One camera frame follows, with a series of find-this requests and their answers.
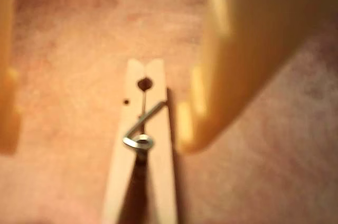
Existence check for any round wooden bowl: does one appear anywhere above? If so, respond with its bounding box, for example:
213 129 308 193
0 0 338 224

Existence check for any wooden clothespin with metal spring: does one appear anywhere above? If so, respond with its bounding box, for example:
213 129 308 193
101 59 183 224

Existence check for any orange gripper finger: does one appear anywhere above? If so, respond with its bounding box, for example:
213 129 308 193
177 0 338 154
0 0 22 155

